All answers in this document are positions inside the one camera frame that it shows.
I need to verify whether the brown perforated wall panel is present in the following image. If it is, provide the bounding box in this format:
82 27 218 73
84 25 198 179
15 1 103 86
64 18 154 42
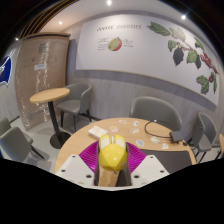
14 32 72 131

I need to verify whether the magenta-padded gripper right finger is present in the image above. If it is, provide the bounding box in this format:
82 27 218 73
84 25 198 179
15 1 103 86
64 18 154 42
116 143 171 188

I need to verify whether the yellow computer mouse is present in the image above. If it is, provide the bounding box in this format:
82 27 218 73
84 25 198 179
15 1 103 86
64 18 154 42
97 133 129 173

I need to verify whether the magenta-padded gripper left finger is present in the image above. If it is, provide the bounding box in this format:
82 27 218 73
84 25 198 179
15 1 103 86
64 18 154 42
54 140 101 188

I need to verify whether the small white card box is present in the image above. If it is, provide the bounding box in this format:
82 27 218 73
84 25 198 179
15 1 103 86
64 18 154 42
87 125 108 140

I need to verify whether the dark grey mouse pad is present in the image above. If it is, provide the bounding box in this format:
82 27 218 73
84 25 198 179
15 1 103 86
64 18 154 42
141 149 193 175

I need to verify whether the round wooden pedestal table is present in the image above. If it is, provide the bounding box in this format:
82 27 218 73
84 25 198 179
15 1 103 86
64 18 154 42
29 87 72 150
217 132 224 158

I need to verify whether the blue wall decoration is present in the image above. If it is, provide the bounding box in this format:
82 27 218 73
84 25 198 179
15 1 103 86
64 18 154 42
0 49 15 89

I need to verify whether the black cable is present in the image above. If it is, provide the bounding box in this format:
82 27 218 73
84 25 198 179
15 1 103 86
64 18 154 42
143 119 175 140

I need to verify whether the plant print wall mural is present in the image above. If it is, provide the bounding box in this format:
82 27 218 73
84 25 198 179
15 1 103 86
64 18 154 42
75 13 221 105

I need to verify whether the dark grey hub box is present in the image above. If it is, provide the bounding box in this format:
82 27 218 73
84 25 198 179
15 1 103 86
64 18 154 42
169 130 189 145

